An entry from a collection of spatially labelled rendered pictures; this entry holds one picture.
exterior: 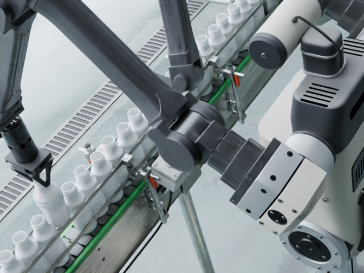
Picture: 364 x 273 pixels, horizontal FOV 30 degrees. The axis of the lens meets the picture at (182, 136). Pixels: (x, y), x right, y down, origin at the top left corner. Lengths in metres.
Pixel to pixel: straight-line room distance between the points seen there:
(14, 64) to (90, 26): 0.27
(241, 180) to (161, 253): 1.97
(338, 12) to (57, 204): 0.82
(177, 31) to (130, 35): 2.83
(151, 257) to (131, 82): 1.98
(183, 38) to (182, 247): 1.65
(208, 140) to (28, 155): 0.60
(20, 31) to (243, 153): 0.46
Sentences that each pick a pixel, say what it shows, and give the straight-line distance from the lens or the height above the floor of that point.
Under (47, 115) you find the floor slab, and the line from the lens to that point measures 3.96.
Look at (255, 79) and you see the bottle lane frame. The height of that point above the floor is 0.89.
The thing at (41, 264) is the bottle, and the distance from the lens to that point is 1.76.
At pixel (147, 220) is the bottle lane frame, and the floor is 0.87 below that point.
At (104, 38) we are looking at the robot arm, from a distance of 1.13.
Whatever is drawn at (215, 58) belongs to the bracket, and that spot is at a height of 1.12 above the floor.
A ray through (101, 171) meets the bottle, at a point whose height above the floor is 1.13.
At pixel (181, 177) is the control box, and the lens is 1.81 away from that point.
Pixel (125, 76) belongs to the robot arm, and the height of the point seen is 1.70.
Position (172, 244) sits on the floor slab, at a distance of 3.06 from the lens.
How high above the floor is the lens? 2.36
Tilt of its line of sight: 42 degrees down
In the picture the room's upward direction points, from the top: 17 degrees counter-clockwise
